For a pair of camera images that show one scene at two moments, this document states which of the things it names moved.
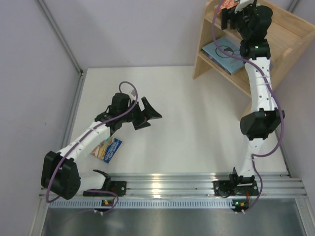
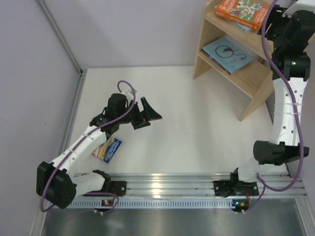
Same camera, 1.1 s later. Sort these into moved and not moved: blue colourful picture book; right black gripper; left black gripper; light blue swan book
Moved: right black gripper
Not moved: left black gripper; light blue swan book; blue colourful picture book
